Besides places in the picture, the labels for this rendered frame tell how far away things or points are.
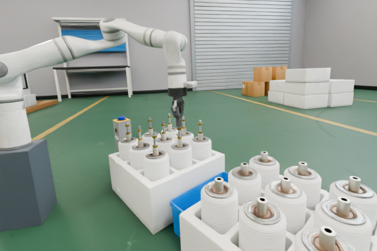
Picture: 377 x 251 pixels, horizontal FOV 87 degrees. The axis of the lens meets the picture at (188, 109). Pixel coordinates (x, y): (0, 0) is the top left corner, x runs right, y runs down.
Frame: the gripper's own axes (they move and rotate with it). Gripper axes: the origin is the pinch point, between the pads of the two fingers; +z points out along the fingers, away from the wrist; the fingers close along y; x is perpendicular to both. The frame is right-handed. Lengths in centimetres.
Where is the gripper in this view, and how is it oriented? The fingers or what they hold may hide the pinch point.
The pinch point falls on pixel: (179, 122)
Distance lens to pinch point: 81.1
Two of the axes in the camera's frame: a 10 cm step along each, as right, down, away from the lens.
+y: -2.0, 1.9, -9.6
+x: 9.8, 0.0, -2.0
